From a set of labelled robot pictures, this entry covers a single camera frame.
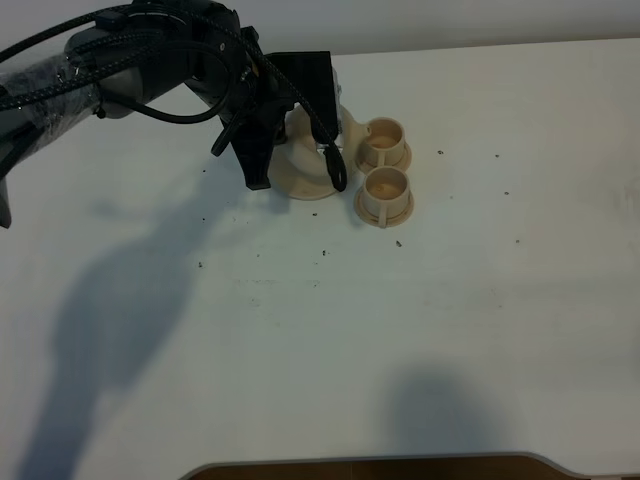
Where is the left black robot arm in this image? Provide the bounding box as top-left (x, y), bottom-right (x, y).
top-left (1, 1), bottom-right (306, 190)

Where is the far beige cup saucer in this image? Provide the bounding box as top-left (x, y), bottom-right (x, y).
top-left (356, 142), bottom-right (412, 173)

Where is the beige ceramic teapot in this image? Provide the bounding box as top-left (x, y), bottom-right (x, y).
top-left (269, 105), bottom-right (370, 179)

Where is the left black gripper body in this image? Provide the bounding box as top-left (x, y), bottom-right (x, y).
top-left (199, 29), bottom-right (295, 145)

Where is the beige cup saucer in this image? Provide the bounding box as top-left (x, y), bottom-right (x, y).
top-left (354, 190), bottom-right (414, 228)
top-left (356, 142), bottom-right (412, 173)

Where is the braided black cable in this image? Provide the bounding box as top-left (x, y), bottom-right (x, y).
top-left (0, 4), bottom-right (348, 193)

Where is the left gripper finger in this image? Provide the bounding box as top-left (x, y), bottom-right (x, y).
top-left (231, 124), bottom-right (274, 190)

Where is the near beige teacup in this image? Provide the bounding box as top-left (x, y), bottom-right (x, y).
top-left (360, 167), bottom-right (412, 225)

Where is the beige teacup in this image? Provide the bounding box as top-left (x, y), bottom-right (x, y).
top-left (361, 117), bottom-right (406, 168)
top-left (360, 167), bottom-right (412, 225)

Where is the beige teapot saucer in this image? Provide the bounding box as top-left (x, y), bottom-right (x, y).
top-left (269, 149), bottom-right (337, 201)

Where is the near beige cup saucer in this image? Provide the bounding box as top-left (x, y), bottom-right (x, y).
top-left (354, 190), bottom-right (414, 228)

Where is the far beige teacup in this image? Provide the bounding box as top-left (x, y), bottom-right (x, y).
top-left (361, 117), bottom-right (406, 168)

